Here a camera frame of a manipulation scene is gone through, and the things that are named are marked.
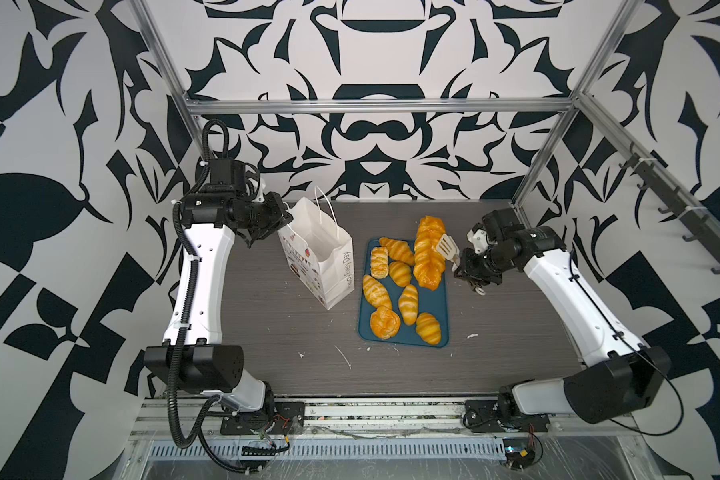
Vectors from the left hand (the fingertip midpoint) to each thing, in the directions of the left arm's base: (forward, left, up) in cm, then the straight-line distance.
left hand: (291, 211), depth 72 cm
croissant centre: (-10, -30, -30) cm, 44 cm away
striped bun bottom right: (-18, -35, -30) cm, 49 cm away
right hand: (-10, -41, -13) cm, 44 cm away
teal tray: (-10, -26, -32) cm, 43 cm away
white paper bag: (-9, -7, -7) cm, 14 cm away
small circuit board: (-47, -52, -35) cm, 78 cm away
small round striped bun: (0, -29, -29) cm, 41 cm away
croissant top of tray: (+9, -29, -29) cm, 42 cm away
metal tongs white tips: (-2, -41, -15) cm, 44 cm away
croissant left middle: (-6, -21, -30) cm, 37 cm away
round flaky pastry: (-16, -23, -29) cm, 40 cm away
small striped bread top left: (+5, -23, -30) cm, 38 cm away
